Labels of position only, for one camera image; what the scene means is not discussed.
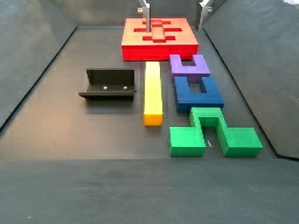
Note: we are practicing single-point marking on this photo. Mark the yellow long bar block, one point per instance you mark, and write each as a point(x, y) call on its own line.
point(152, 94)

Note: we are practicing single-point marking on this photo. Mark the green S-shaped block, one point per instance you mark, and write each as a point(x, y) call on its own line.
point(239, 142)

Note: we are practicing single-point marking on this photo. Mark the black angled fixture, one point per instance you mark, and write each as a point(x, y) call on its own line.
point(110, 83)

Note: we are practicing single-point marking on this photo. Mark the red board with slots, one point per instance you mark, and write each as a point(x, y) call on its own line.
point(170, 37)

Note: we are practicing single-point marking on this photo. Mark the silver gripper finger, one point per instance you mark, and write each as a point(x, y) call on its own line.
point(204, 6)
point(144, 10)

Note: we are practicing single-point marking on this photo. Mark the purple U-shaped block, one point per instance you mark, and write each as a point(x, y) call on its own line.
point(194, 72)

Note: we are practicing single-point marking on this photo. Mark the blue U-shaped block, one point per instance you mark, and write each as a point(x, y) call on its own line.
point(206, 98)

